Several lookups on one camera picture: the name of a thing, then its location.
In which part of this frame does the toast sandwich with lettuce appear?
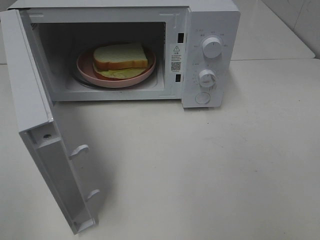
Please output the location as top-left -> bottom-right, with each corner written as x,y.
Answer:
93,43 -> 149,80

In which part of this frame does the white adjacent table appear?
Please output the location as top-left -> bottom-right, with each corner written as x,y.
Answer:
231,0 -> 315,61

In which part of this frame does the white upper microwave knob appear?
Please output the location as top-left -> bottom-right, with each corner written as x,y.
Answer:
202,36 -> 222,59

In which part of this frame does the white microwave knob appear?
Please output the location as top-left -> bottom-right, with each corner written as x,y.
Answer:
202,36 -> 222,59
198,69 -> 217,88

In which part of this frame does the pink round plate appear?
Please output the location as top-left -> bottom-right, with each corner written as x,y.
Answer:
76,48 -> 157,89

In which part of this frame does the white microwave door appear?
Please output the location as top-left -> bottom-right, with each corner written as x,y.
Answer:
0,9 -> 96,234

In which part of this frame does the white microwave oven body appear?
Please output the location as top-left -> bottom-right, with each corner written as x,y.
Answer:
6,0 -> 241,108

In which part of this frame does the white lower microwave knob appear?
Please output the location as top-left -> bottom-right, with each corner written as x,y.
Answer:
198,69 -> 217,88

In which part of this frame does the round white door release button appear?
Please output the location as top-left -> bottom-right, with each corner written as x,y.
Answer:
195,92 -> 211,105

